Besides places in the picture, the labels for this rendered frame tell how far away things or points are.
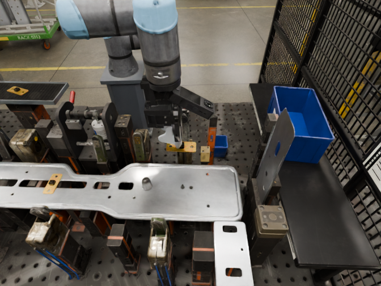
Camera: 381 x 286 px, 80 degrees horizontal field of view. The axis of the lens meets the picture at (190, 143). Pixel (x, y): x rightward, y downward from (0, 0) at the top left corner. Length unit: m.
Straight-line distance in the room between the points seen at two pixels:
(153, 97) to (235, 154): 0.89
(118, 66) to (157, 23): 0.79
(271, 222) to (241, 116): 0.98
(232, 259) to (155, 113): 0.46
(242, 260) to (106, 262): 0.57
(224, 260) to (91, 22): 0.66
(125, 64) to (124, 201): 0.67
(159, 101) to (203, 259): 0.47
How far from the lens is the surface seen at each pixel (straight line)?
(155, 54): 0.45
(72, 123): 0.92
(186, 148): 0.64
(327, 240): 0.81
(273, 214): 0.75
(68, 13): 0.55
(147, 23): 0.44
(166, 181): 0.84
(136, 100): 1.27
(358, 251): 0.84
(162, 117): 0.54
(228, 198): 0.81
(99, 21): 0.54
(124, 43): 1.17
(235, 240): 0.75
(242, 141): 1.42
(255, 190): 0.85
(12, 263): 1.25
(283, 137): 0.63
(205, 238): 0.76
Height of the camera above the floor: 1.69
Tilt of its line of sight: 46 degrees down
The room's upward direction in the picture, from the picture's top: straight up
